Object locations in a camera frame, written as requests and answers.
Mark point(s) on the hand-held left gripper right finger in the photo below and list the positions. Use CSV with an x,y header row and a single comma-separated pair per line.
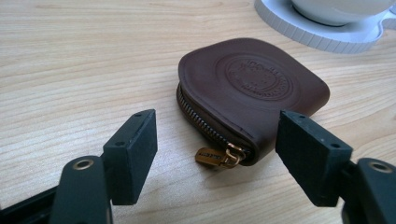
x,y
306,158

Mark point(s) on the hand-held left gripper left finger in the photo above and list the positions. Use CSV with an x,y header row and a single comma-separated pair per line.
x,y
130,158

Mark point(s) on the brown leather zip pouch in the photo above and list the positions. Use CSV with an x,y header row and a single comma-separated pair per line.
x,y
246,93

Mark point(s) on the white ribbed round tray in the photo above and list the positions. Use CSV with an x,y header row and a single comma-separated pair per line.
x,y
314,31

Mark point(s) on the white bowl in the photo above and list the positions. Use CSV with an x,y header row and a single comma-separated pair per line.
x,y
336,11

